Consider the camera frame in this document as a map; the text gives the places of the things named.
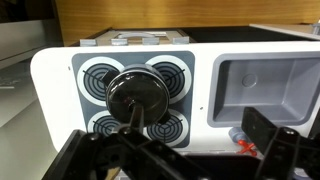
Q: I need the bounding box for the grey sink basin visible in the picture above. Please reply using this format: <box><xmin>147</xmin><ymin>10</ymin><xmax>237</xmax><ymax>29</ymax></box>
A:
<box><xmin>207</xmin><ymin>51</ymin><xmax>320</xmax><ymax>128</ymax></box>

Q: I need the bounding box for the grey stove knob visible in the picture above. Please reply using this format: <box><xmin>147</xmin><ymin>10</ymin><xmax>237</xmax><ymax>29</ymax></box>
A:
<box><xmin>79</xmin><ymin>38</ymin><xmax>98</xmax><ymax>47</ymax></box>
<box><xmin>172</xmin><ymin>36</ymin><xmax>190</xmax><ymax>45</ymax></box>
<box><xmin>110</xmin><ymin>38</ymin><xmax>129</xmax><ymax>46</ymax></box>
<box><xmin>142</xmin><ymin>37</ymin><xmax>160</xmax><ymax>46</ymax></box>

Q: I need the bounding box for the black pot lid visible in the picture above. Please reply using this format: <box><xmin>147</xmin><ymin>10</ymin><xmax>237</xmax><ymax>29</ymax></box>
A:
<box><xmin>105</xmin><ymin>71</ymin><xmax>171</xmax><ymax>128</ymax></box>

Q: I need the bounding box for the red tap handle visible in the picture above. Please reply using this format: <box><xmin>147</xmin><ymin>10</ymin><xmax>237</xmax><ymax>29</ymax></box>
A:
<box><xmin>237</xmin><ymin>139</ymin><xmax>258</xmax><ymax>157</ymax></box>

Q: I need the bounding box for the grey toy pot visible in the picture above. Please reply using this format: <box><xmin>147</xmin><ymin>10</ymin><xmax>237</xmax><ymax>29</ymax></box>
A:
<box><xmin>99</xmin><ymin>63</ymin><xmax>173</xmax><ymax>129</ymax></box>

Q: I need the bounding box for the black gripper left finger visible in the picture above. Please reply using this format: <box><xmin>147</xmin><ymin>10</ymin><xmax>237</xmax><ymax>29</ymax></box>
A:
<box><xmin>43</xmin><ymin>104</ymin><xmax>209</xmax><ymax>180</ymax></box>

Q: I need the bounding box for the grey toy faucet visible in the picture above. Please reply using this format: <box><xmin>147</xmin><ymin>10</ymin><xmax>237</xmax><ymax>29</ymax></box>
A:
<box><xmin>228</xmin><ymin>126</ymin><xmax>247</xmax><ymax>144</ymax></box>

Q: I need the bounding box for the silver oven door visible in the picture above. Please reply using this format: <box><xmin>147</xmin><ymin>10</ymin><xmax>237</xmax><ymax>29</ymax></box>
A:
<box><xmin>81</xmin><ymin>28</ymin><xmax>196</xmax><ymax>46</ymax></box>

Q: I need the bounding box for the white black toy kitchen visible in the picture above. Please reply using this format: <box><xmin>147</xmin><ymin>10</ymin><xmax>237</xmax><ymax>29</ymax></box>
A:
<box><xmin>29</xmin><ymin>25</ymin><xmax>320</xmax><ymax>162</ymax></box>

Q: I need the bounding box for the light wooden table top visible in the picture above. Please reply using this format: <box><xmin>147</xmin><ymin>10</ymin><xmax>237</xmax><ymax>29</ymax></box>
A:
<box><xmin>54</xmin><ymin>0</ymin><xmax>320</xmax><ymax>47</ymax></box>

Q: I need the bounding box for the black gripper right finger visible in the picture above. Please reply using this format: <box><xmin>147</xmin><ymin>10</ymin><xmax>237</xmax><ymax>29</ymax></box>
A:
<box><xmin>241</xmin><ymin>106</ymin><xmax>320</xmax><ymax>180</ymax></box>

